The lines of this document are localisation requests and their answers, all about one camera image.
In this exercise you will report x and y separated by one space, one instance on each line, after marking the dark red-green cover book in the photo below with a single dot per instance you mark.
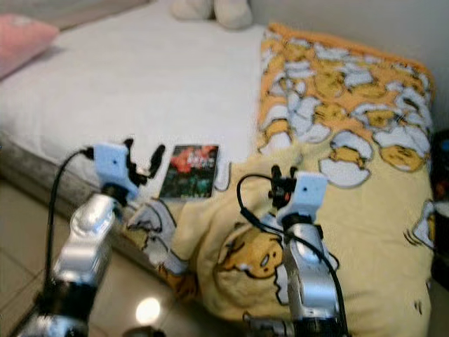
193 175

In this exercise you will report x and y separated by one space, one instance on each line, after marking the pink plush pillow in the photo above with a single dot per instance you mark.
24 42

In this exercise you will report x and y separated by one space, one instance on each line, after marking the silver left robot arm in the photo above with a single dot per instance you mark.
84 242

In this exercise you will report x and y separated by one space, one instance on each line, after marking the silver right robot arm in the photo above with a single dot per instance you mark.
312 281

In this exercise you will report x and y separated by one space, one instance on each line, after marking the white quilted mattress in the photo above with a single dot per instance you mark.
154 84

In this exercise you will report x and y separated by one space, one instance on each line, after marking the yellow cartoon egg blanket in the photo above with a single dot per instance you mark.
351 105

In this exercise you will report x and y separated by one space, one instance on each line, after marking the beige plush toy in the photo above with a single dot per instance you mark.
210 12

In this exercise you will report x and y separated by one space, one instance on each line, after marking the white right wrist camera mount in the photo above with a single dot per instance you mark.
305 195

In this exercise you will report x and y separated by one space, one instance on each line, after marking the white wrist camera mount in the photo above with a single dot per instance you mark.
112 168
305 195

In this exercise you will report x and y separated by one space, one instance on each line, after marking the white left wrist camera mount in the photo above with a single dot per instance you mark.
112 168

